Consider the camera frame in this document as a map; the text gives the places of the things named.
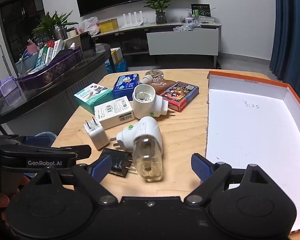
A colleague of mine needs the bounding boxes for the clear plastic wrappers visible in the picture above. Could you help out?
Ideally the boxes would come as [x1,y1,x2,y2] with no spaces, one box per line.
[173,24,195,33]

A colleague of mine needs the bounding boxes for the blue plastic package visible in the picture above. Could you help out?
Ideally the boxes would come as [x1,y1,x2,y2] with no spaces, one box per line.
[105,58,128,74]

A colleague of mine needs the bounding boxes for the white router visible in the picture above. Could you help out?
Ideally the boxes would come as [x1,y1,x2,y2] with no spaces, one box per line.
[122,12,144,29]

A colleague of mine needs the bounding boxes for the blue curtain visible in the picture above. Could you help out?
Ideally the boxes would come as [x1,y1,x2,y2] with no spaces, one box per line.
[268,0,300,91]

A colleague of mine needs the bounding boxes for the green and black box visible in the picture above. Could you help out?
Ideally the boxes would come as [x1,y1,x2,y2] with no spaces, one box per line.
[191,4,212,18]

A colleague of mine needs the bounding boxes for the yellow box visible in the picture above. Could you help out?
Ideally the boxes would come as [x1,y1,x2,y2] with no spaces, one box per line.
[99,19,119,33]

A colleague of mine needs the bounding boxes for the yellow and white carton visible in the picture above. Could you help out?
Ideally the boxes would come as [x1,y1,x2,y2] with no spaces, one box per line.
[111,47,123,64]

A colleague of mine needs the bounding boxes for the purple plastic container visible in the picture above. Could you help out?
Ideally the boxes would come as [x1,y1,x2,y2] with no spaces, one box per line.
[0,76,25,106]

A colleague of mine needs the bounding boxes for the blue dental floss box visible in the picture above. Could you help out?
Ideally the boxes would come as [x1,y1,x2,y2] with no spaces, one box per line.
[112,73,140,99]

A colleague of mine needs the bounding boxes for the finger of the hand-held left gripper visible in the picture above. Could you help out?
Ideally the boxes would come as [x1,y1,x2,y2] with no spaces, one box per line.
[19,144,92,160]
[0,134,57,148]

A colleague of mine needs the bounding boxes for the black wall charger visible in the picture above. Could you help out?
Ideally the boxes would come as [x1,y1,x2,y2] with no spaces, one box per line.
[100,148,137,178]

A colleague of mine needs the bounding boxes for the large leafy potted plant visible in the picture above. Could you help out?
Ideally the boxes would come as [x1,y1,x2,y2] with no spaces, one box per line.
[31,10,78,41]

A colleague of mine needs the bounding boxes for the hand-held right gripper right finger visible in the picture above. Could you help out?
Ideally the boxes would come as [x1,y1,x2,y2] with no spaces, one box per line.
[184,153,274,206]

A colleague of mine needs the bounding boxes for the teal and white box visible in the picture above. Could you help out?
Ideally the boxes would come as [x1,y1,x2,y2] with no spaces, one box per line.
[73,83,114,115]

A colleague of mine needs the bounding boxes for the steel cup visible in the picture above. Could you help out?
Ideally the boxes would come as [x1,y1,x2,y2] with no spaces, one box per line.
[54,26,67,41]

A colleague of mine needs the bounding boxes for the white box with green label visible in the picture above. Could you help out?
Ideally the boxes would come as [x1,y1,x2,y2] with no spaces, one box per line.
[94,96,135,130]

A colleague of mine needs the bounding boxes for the green and white box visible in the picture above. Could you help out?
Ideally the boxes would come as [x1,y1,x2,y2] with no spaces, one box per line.
[35,46,50,68]

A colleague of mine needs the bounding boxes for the white television stand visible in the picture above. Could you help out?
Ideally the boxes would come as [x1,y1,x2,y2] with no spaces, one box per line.
[91,20,223,69]

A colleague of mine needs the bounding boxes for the white vaporizer with clear bottle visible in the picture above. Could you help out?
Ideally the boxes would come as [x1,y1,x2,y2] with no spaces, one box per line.
[110,116,163,182]

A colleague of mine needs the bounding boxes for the clear crystal bottle stopper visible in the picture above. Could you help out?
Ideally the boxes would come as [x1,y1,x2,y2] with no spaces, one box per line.
[139,70,164,85]

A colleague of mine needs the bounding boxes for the trash bin with blue bag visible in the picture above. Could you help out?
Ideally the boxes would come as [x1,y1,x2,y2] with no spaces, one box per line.
[34,131,58,143]

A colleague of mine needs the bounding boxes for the white and red box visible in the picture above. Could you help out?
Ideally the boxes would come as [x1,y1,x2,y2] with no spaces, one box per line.
[51,39,67,58]

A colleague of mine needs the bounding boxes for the orange and white cardboard box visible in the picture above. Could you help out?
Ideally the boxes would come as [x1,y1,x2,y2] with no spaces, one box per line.
[205,70,300,233]

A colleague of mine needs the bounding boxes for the potted plant in dark pot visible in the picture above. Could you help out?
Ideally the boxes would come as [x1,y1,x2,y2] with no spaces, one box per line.
[142,0,177,25]

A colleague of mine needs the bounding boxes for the white wall charger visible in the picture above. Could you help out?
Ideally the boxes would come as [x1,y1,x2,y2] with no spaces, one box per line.
[83,117,110,150]

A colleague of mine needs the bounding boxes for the white plug-in vaporizer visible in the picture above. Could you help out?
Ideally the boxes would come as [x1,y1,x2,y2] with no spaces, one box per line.
[132,84,176,119]

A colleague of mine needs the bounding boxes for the white plastic bag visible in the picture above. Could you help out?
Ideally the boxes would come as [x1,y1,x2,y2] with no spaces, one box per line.
[81,17,101,36]

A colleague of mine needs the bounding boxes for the brown leather case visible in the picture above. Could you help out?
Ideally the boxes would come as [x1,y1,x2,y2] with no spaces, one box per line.
[150,79,177,94]

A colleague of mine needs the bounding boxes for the colourful playing card box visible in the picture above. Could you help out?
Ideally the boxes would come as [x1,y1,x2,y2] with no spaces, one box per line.
[159,81,199,113]

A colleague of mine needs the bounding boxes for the black glass coffee table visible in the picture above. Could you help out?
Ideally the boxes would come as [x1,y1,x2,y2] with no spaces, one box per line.
[0,43,112,137]

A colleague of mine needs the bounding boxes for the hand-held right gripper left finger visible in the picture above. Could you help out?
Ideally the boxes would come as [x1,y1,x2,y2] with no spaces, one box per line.
[34,154,118,207]

